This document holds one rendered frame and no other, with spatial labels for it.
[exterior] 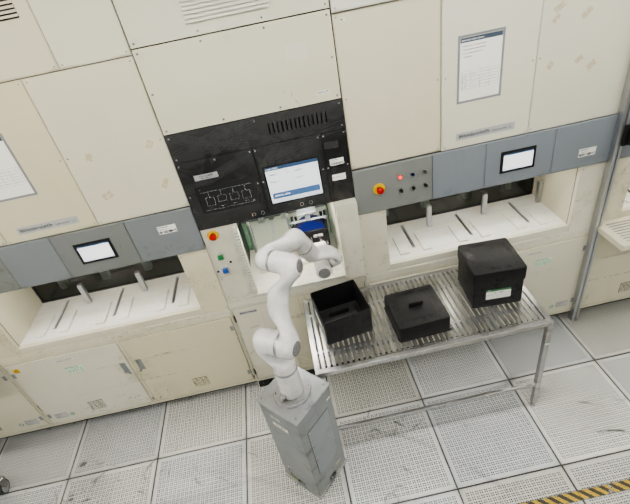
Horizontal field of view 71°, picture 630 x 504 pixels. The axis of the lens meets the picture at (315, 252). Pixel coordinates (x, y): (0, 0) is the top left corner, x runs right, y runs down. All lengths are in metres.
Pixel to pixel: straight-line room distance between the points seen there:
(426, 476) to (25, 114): 2.79
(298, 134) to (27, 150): 1.28
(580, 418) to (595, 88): 1.90
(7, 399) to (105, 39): 2.49
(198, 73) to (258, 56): 0.28
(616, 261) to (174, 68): 3.03
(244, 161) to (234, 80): 0.40
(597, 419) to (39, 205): 3.36
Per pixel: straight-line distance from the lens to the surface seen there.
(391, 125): 2.38
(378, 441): 3.04
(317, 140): 2.31
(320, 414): 2.43
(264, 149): 2.30
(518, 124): 2.67
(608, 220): 3.39
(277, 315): 1.99
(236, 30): 2.16
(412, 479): 2.93
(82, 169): 2.47
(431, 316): 2.49
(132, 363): 3.27
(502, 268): 2.57
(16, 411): 3.84
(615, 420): 3.34
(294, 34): 2.18
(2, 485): 3.82
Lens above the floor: 2.63
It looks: 36 degrees down
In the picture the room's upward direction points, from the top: 12 degrees counter-clockwise
